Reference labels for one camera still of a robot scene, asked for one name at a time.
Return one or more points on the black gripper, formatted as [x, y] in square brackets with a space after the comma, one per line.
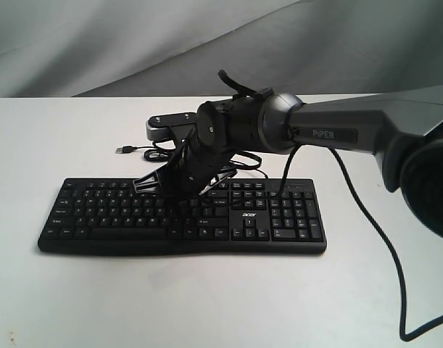
[193, 169]

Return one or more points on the black Acer keyboard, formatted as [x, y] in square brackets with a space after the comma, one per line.
[106, 217]

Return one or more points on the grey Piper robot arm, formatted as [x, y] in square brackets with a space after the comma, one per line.
[403, 131]

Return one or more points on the grey backdrop cloth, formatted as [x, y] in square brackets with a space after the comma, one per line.
[176, 48]

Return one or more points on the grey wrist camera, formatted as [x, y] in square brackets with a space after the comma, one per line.
[172, 126]

